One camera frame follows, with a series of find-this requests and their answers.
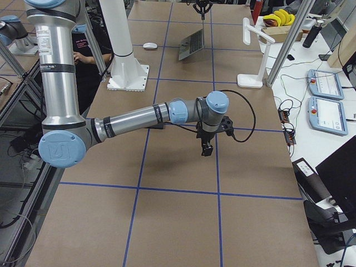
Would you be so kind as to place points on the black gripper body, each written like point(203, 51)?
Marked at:
point(202, 12)
point(205, 137)

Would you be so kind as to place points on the grey laptop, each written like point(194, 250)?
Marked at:
point(191, 44)

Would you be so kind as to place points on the black mouse pad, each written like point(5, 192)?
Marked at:
point(159, 126)

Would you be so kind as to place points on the white computer mouse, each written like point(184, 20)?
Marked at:
point(150, 46)

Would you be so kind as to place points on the white desk lamp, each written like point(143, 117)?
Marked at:
point(255, 64)

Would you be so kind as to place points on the yellow bananas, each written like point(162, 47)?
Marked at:
point(279, 18)

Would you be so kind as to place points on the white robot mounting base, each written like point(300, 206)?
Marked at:
point(126, 71)

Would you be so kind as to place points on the black bottle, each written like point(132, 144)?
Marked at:
point(316, 28)

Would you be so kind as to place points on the lower teach pendant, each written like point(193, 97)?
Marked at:
point(327, 115)

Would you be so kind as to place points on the teach pendant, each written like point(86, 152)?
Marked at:
point(325, 84)
point(327, 115)

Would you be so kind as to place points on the person in black shirt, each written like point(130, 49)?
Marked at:
point(89, 55)

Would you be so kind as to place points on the upper teach pendant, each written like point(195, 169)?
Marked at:
point(325, 84)

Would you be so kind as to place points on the black monitor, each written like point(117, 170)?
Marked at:
point(337, 173)

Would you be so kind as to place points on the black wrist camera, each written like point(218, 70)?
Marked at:
point(226, 125)

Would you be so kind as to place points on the aluminium frame post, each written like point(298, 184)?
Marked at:
point(301, 15)

